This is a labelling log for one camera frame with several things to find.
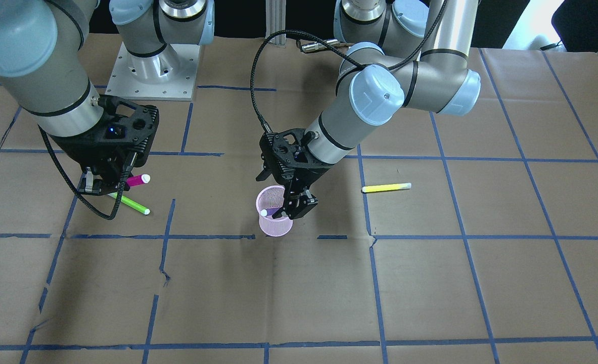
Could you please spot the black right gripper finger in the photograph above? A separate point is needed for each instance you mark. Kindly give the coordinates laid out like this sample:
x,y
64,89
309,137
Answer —
x,y
124,175
90,184

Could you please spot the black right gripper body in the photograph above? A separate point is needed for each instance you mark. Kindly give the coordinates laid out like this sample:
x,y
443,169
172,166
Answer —
x,y
84,151

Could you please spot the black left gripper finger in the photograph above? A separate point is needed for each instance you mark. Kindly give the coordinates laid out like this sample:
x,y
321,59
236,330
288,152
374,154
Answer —
x,y
301,204
279,204

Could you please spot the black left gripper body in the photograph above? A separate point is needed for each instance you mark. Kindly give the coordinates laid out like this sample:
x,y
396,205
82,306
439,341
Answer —
x,y
313,170

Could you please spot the pink pen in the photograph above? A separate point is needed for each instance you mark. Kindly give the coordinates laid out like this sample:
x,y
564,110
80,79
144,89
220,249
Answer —
x,y
137,180

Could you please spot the purple pen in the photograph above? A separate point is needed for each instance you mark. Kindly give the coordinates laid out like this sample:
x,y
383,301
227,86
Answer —
x,y
269,211

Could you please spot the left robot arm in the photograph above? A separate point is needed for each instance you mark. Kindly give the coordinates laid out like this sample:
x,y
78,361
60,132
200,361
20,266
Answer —
x,y
403,54

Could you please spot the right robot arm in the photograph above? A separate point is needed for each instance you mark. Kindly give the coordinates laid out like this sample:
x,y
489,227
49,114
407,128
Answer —
x,y
40,41

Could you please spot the pink mesh cup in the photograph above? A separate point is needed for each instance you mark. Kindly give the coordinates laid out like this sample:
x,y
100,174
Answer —
x,y
271,227

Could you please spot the green pen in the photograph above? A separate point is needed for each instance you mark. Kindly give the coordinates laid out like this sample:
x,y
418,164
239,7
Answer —
x,y
135,205

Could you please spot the yellow pen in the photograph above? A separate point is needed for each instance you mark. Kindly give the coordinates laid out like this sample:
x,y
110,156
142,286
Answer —
x,y
385,188

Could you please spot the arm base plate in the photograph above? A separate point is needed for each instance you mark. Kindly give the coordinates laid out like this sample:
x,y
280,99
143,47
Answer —
x,y
168,76

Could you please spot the aluminium frame post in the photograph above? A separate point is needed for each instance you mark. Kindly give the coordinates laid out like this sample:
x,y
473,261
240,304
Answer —
x,y
275,20

